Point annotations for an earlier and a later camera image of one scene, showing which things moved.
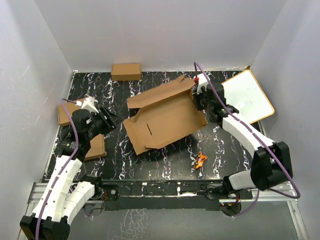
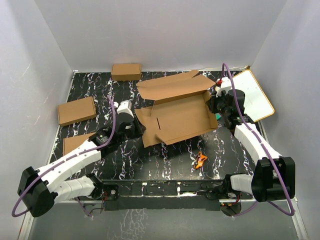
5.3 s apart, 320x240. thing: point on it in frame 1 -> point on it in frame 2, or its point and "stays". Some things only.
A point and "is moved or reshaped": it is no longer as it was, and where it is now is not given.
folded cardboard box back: x=126 y=72 stays
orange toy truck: x=200 y=159 stays
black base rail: x=165 y=195 stays
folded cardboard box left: x=63 y=118 stays
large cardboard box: x=163 y=115 is moved or reshaped
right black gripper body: x=202 y=102 -> x=219 y=105
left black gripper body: x=99 y=125 -> x=135 y=131
